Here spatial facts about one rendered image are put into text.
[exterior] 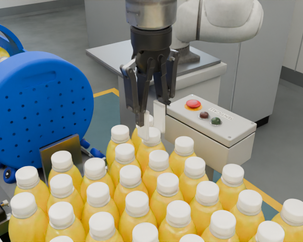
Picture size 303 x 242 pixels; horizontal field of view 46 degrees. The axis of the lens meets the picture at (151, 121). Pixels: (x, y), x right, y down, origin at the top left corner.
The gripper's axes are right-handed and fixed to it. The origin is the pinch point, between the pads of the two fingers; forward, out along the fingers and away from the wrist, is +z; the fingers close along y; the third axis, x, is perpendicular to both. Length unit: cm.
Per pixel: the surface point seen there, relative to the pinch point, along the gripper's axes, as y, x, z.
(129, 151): 7.3, 1.6, 3.5
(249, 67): -154, -77, 56
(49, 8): -220, -509, 108
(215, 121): -13.8, 6.0, 2.9
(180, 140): -3.2, 5.5, 3.6
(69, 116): 6.8, -23.4, 6.9
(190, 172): 1.6, 13.1, 4.6
